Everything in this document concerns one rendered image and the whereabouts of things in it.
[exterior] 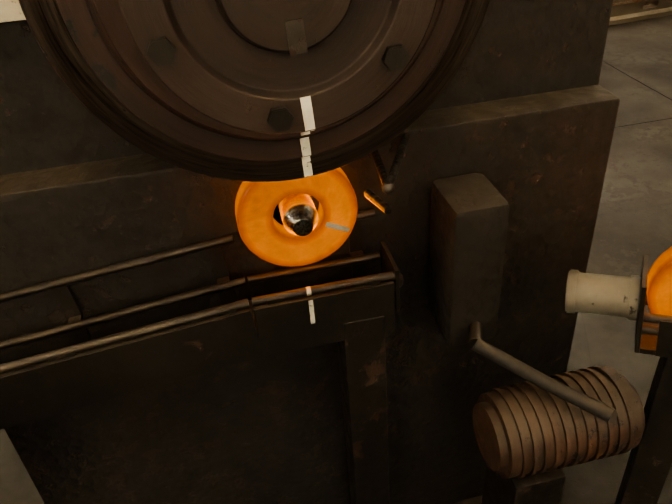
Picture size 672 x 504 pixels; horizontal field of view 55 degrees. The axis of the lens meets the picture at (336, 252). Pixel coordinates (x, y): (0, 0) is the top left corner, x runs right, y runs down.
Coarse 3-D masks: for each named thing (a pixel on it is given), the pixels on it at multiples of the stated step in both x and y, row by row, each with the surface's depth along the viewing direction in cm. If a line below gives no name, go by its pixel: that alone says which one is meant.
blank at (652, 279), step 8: (664, 256) 81; (656, 264) 82; (664, 264) 80; (656, 272) 81; (664, 272) 80; (648, 280) 83; (656, 280) 81; (664, 280) 81; (648, 288) 82; (656, 288) 82; (664, 288) 81; (648, 296) 83; (656, 296) 82; (664, 296) 82; (648, 304) 83; (656, 304) 83; (664, 304) 82; (656, 312) 83; (664, 312) 83
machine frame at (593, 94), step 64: (512, 0) 85; (576, 0) 87; (0, 64) 76; (512, 64) 90; (576, 64) 92; (0, 128) 80; (64, 128) 81; (448, 128) 87; (512, 128) 89; (576, 128) 92; (0, 192) 79; (64, 192) 80; (128, 192) 82; (192, 192) 84; (512, 192) 95; (576, 192) 98; (0, 256) 83; (64, 256) 85; (128, 256) 87; (192, 256) 89; (256, 256) 92; (512, 256) 102; (576, 256) 105; (0, 320) 88; (64, 320) 90; (128, 320) 93; (512, 320) 110; (192, 384) 102; (256, 384) 105; (320, 384) 109; (448, 384) 116; (64, 448) 104; (128, 448) 107; (192, 448) 110; (256, 448) 114; (320, 448) 118; (448, 448) 126
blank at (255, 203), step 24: (240, 192) 79; (264, 192) 78; (288, 192) 79; (312, 192) 80; (336, 192) 80; (240, 216) 79; (264, 216) 80; (336, 216) 82; (264, 240) 82; (288, 240) 83; (312, 240) 84; (336, 240) 84; (288, 264) 85
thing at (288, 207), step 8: (288, 200) 79; (296, 200) 78; (304, 200) 79; (312, 200) 81; (280, 208) 80; (288, 208) 78; (296, 208) 77; (304, 208) 77; (312, 208) 78; (288, 216) 78; (296, 216) 77; (304, 216) 77; (312, 216) 78; (288, 224) 78; (296, 224) 77; (304, 224) 77; (312, 224) 77; (296, 232) 78; (304, 232) 78
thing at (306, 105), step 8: (304, 104) 61; (304, 112) 62; (312, 112) 62; (304, 120) 62; (312, 120) 62; (312, 128) 63; (304, 144) 71; (304, 152) 72; (304, 160) 74; (304, 168) 75
